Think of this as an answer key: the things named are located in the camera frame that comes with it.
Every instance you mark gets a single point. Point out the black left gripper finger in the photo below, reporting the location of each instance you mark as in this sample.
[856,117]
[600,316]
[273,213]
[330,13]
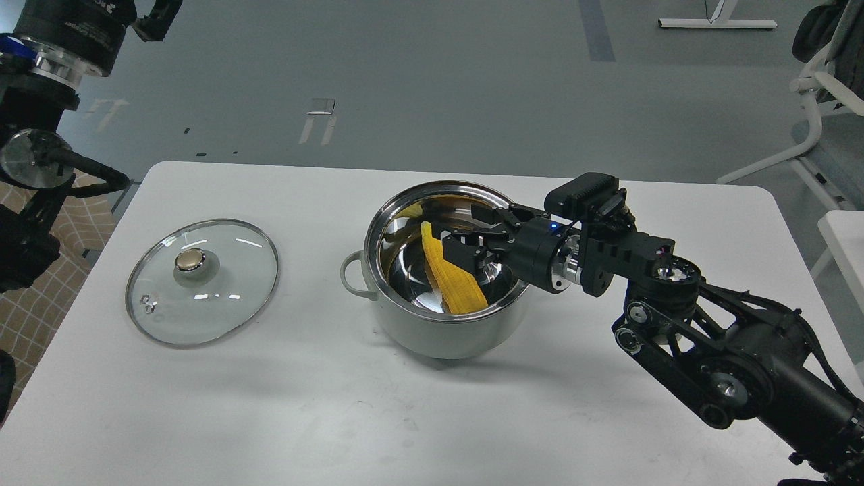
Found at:
[169,11]

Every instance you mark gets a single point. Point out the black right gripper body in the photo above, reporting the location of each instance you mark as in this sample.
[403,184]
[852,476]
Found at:
[538,250]

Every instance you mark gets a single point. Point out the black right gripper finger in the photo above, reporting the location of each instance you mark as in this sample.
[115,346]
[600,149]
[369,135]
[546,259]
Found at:
[492,221]
[470,250]

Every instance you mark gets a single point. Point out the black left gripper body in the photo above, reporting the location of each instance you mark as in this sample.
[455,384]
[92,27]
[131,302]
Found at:
[138,13]

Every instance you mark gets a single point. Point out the yellow corn cob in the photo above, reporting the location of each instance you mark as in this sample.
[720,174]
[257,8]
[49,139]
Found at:
[460,291]

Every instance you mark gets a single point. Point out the glass pot lid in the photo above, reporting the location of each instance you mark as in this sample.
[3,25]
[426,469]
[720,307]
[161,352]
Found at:
[202,282]

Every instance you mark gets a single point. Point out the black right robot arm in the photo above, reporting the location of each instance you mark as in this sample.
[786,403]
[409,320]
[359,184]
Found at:
[726,355]

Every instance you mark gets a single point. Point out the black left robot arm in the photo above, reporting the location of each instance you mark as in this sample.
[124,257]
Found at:
[53,46]

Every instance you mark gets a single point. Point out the pale green cooking pot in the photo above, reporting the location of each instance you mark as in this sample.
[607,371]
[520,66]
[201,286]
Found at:
[392,271]

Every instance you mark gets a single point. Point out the beige checkered cloth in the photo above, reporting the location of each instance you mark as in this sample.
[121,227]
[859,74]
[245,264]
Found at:
[32,316]

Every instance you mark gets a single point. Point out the white desk foot bar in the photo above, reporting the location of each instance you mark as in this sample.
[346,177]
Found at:
[719,19]

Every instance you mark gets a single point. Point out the white side table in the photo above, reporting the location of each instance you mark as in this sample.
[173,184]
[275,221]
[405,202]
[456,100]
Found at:
[842,231]

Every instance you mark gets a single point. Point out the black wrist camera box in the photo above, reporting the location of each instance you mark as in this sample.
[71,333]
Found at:
[576,199]

